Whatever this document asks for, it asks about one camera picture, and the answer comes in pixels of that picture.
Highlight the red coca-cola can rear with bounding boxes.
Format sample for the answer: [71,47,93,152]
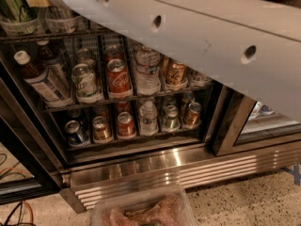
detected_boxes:
[104,45,124,63]

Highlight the gold can bottom right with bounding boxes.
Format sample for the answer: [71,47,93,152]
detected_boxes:
[183,102,202,126]

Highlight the gold can front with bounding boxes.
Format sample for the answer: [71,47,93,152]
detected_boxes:
[166,59,186,85]

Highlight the rear left tea bottle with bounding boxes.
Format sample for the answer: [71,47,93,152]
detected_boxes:
[37,40,70,89]

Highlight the bronze can bottom left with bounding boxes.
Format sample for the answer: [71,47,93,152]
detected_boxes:
[92,116,112,140]

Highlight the wire shelf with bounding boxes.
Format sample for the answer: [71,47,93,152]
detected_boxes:
[0,28,114,44]
[41,84,212,113]

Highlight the green tall can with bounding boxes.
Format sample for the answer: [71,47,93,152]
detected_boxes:
[0,0,38,23]

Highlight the rear silver soda can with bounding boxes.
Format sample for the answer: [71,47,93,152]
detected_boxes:
[75,48,97,72]

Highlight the stainless steel fridge base grille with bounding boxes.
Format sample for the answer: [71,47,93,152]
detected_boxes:
[60,139,301,213]

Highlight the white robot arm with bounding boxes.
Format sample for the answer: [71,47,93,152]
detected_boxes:
[27,0,301,121]

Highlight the pepsi can behind glass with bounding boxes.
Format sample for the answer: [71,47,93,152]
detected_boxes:
[261,105,275,116]

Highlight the top wire shelf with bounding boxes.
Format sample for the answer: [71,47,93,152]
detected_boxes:
[0,28,114,44]

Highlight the gold can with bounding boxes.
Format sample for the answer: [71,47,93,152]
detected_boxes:
[183,102,202,126]
[166,59,186,85]

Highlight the middle shelf water bottle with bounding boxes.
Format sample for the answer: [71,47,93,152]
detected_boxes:
[135,45,161,95]

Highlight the blue pepsi can bottom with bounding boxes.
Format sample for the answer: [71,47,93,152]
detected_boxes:
[65,121,88,146]

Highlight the right glass fridge door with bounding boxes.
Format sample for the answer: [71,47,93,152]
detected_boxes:
[212,86,301,156]

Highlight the middle wire shelf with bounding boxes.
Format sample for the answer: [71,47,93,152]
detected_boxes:
[41,84,212,113]

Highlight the bottom shelf water bottle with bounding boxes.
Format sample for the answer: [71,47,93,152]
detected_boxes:
[139,101,158,136]

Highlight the red can bottom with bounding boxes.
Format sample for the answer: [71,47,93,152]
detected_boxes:
[118,112,135,137]

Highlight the red coca-cola can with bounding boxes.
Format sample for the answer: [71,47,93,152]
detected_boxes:
[106,59,130,93]
[104,45,124,63]

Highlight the clear plastic food container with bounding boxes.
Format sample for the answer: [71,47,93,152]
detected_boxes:
[92,184,197,226]

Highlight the red coca-cola can front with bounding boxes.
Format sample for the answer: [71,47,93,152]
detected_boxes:
[106,59,130,93]

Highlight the silver green can bottom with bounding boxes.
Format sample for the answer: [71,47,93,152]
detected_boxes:
[163,105,180,132]

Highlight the front left tea bottle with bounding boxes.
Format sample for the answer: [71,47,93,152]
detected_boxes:
[14,50,70,102]

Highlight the orange and black cables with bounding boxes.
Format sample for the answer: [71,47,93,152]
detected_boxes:
[0,200,36,226]

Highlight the shelf water bottle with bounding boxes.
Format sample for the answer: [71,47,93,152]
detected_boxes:
[139,101,158,136]
[135,45,161,95]

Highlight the left open fridge door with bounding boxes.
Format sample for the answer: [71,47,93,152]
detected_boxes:
[0,65,60,204]

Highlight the green white soda can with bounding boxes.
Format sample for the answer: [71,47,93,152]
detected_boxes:
[71,63,98,97]

